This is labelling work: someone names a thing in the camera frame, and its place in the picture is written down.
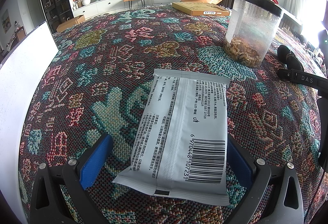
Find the flat yellow cardboard box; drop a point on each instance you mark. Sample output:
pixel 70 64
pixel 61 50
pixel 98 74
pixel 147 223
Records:
pixel 200 9

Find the white cardboard storage box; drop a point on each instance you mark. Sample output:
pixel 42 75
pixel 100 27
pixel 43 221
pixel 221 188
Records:
pixel 21 72

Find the small black pouch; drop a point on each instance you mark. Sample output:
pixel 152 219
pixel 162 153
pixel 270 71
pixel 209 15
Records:
pixel 286 56

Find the white round vase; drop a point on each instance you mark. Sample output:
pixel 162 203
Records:
pixel 86 2

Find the brown cardboard box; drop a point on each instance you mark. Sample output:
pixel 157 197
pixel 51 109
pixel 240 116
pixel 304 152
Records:
pixel 70 23

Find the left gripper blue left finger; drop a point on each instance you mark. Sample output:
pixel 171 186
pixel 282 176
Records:
pixel 93 159

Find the clear jar with black lid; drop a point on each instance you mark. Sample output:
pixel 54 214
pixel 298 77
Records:
pixel 252 27

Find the silver snack package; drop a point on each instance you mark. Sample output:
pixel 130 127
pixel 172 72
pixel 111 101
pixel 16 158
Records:
pixel 180 148

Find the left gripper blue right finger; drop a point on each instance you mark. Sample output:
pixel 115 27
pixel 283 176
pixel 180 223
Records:
pixel 241 163

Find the white tv cabinet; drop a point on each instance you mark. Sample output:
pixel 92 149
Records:
pixel 113 6

